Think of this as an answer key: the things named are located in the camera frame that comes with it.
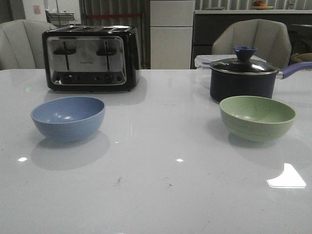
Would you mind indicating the blue bowl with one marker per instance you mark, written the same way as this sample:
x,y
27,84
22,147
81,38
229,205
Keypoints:
x,y
69,119

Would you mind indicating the green bowl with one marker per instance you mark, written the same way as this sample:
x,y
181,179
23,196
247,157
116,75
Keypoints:
x,y
258,119

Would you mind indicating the clear plastic food container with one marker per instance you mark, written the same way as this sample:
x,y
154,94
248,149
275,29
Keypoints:
x,y
203,61

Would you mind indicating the black and chrome toaster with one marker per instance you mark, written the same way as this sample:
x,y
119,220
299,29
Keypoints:
x,y
92,58

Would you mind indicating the white refrigerator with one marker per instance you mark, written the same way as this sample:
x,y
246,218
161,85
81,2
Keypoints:
x,y
171,28

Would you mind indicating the dark blue saucepan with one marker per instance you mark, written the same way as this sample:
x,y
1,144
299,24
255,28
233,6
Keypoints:
x,y
224,85

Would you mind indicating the glass pot lid blue knob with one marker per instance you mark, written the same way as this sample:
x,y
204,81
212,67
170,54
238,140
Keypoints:
x,y
243,63

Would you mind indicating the dark kitchen counter cabinet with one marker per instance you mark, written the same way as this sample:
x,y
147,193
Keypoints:
x,y
208,25

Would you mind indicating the red barrier bar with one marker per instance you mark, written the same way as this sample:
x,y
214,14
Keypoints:
x,y
111,16

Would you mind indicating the metal cart in background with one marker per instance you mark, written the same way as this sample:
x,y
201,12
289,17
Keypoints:
x,y
56,15

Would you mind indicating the beige armchair on right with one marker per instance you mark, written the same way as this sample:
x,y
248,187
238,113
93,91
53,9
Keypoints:
x,y
270,37

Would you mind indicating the beige armchair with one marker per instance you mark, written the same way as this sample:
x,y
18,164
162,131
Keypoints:
x,y
270,37
21,44

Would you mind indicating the fruit plate on counter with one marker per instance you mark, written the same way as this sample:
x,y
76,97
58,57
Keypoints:
x,y
260,5

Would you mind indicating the beige armchair on left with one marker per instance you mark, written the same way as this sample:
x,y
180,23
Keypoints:
x,y
21,44

